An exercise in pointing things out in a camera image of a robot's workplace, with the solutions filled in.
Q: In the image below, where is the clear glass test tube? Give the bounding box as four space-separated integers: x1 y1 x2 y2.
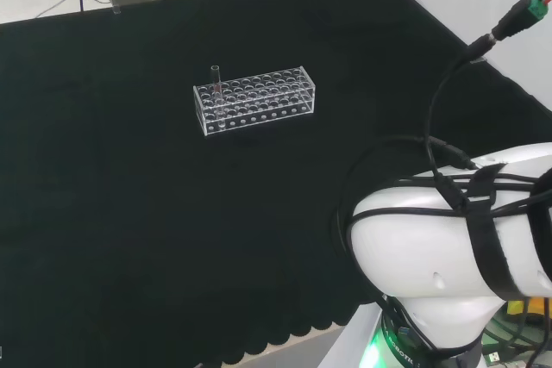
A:
210 65 227 130

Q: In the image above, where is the clear plastic test tube rack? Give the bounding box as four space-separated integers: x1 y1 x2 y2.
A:
192 65 317 138

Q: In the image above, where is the black bench cloth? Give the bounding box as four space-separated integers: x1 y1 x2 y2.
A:
0 0 552 365

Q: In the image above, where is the yellow stop button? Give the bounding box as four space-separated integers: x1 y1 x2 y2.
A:
505 296 552 327

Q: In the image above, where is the black cable with green connector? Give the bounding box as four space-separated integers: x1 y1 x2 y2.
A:
423 0 552 214

